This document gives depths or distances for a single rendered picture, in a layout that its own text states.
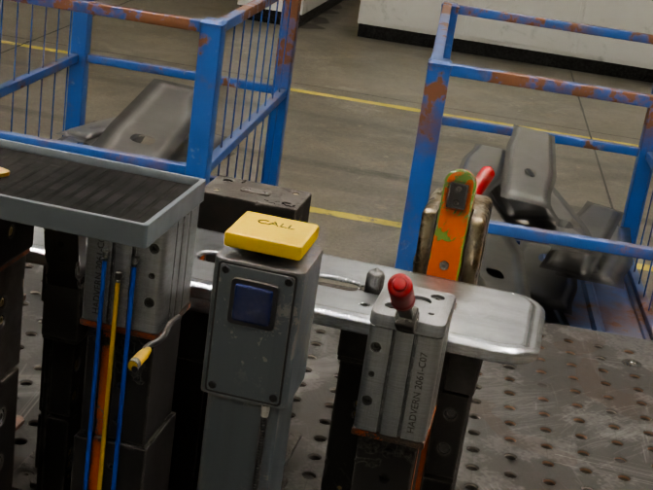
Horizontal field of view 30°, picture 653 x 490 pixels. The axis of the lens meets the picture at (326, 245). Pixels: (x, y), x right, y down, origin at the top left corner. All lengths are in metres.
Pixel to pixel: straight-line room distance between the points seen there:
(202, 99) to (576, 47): 6.24
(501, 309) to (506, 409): 0.51
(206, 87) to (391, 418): 2.13
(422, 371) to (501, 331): 0.18
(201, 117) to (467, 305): 1.96
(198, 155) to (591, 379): 1.54
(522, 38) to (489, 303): 7.88
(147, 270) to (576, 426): 0.85
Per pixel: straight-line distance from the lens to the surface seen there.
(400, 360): 1.08
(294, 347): 0.92
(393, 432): 1.11
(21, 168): 1.01
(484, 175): 1.54
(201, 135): 3.18
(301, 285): 0.90
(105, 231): 0.89
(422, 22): 9.14
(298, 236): 0.91
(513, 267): 3.65
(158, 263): 1.10
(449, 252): 1.38
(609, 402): 1.88
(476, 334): 1.21
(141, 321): 1.12
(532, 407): 1.81
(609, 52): 9.20
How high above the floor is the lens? 1.45
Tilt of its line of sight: 19 degrees down
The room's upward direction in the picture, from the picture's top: 8 degrees clockwise
